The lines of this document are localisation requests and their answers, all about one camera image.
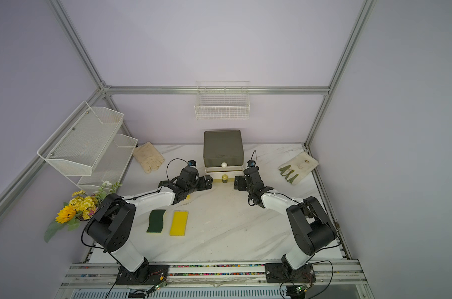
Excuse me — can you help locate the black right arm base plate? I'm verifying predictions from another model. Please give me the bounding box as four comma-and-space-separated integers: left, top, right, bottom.
264, 263, 316, 284

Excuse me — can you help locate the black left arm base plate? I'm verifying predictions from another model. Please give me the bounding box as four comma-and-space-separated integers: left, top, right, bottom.
116, 262, 170, 285

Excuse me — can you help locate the white wire wall basket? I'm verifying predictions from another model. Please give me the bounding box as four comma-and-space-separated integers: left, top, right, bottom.
194, 80, 250, 120

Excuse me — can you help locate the yellow sunflower bouquet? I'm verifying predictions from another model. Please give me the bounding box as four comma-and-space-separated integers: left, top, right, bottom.
44, 181, 123, 243

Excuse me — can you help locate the beige work glove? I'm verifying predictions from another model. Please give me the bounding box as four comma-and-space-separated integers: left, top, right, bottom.
132, 142, 165, 173

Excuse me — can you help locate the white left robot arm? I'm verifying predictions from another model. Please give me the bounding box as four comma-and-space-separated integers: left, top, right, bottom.
85, 166, 213, 274

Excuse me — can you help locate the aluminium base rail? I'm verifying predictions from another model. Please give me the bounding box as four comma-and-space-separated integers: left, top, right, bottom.
55, 260, 374, 299

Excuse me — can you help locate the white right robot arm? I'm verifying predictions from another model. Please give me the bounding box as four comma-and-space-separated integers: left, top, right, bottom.
234, 166, 338, 272

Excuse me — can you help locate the olive white yellow drawer cabinet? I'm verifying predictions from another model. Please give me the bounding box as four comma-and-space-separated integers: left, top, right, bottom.
203, 130, 245, 183

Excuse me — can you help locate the green yellow sponge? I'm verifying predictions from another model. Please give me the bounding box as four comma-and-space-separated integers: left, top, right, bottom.
147, 209, 166, 234

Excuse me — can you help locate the white mesh two-tier shelf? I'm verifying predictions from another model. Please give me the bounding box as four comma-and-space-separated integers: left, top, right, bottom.
37, 102, 137, 193

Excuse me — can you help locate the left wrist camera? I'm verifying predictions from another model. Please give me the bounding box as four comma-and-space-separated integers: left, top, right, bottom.
187, 160, 197, 168

